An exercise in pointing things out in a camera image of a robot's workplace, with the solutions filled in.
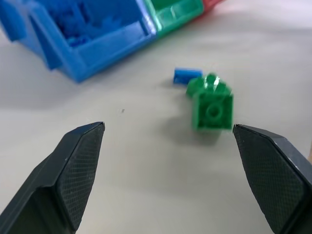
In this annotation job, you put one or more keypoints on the green building block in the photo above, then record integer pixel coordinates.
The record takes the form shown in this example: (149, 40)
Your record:
(211, 104)

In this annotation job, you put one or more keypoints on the red plastic bin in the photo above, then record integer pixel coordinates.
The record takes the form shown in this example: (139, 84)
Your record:
(210, 5)

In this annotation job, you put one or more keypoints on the green plastic bin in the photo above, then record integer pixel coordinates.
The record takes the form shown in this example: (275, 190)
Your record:
(175, 14)

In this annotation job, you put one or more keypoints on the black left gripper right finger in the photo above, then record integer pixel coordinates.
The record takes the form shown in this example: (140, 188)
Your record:
(270, 175)

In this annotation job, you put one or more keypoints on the blue plastic bin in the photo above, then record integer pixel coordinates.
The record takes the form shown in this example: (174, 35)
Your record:
(80, 36)

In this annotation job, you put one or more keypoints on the blue building block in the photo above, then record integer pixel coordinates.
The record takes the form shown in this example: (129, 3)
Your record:
(185, 76)

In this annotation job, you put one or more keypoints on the blue blocks pile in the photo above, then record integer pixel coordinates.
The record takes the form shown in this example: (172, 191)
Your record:
(85, 22)

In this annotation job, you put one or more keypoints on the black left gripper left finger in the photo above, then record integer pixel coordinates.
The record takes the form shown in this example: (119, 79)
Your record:
(56, 175)

